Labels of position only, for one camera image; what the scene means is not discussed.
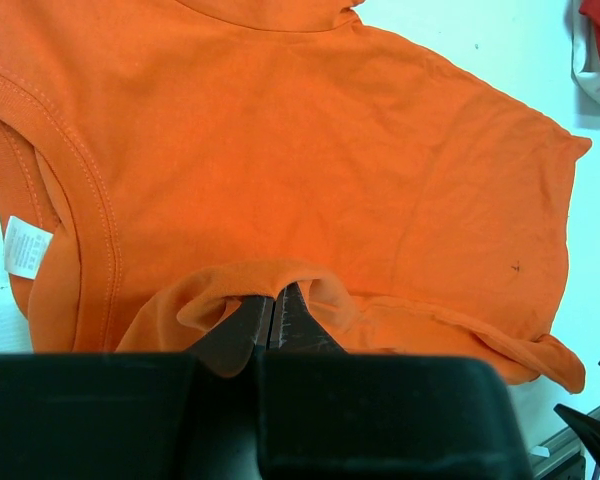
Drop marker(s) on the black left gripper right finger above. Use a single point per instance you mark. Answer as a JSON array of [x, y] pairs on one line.
[[327, 414]]

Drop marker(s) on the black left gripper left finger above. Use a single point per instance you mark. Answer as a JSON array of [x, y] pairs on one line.
[[188, 415]]

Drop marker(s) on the orange t shirt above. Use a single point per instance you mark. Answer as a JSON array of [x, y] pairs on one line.
[[186, 155]]

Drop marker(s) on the white folded t shirt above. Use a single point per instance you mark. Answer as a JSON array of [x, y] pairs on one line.
[[585, 56]]

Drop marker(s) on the aluminium rail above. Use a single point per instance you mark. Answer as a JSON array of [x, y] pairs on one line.
[[562, 456]]

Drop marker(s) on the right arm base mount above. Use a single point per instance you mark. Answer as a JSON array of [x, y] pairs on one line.
[[597, 430]]

